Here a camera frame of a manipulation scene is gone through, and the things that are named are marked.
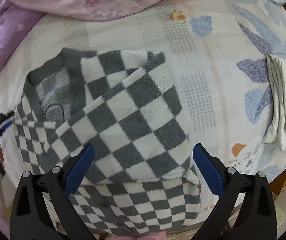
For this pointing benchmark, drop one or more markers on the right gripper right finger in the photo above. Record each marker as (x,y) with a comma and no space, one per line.
(245,208)

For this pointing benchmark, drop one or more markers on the grey white checkered cardigan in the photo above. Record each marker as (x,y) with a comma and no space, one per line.
(125,104)

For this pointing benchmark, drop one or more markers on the patterned white bed sheet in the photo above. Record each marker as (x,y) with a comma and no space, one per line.
(217,54)

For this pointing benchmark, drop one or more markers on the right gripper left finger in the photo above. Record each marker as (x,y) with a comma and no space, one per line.
(30,218)

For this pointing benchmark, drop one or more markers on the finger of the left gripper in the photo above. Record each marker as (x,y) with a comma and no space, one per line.
(5,126)
(5,117)

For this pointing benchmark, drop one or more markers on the folded white garment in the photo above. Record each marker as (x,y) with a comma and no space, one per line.
(276,132)

